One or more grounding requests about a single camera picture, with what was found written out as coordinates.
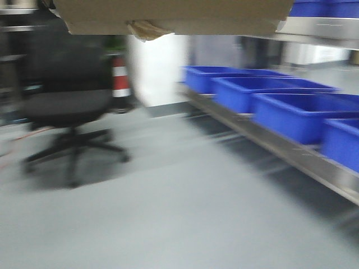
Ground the large brown cardboard box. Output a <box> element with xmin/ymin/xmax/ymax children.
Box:
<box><xmin>54</xmin><ymin>1</ymin><xmax>293</xmax><ymax>35</ymax></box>

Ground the blue plastic bin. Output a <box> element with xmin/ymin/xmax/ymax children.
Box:
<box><xmin>320</xmin><ymin>118</ymin><xmax>358</xmax><ymax>172</ymax></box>
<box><xmin>252</xmin><ymin>92</ymin><xmax>358</xmax><ymax>145</ymax></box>
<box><xmin>212</xmin><ymin>77</ymin><xmax>339</xmax><ymax>113</ymax></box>
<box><xmin>183</xmin><ymin>66</ymin><xmax>292</xmax><ymax>94</ymax></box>

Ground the white pillar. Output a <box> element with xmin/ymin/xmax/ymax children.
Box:
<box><xmin>127</xmin><ymin>34</ymin><xmax>188</xmax><ymax>118</ymax></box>

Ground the red white traffic cone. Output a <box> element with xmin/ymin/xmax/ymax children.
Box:
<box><xmin>112</xmin><ymin>55</ymin><xmax>131</xmax><ymax>98</ymax></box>

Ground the crumpled yellowish packing tape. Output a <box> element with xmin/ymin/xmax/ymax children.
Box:
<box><xmin>127</xmin><ymin>20</ymin><xmax>173</xmax><ymax>42</ymax></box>

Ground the black office chair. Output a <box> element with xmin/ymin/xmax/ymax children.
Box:
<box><xmin>21</xmin><ymin>17</ymin><xmax>130</xmax><ymax>188</ymax></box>

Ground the steel shelf rail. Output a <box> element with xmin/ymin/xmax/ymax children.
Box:
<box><xmin>181</xmin><ymin>86</ymin><xmax>358</xmax><ymax>205</ymax></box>

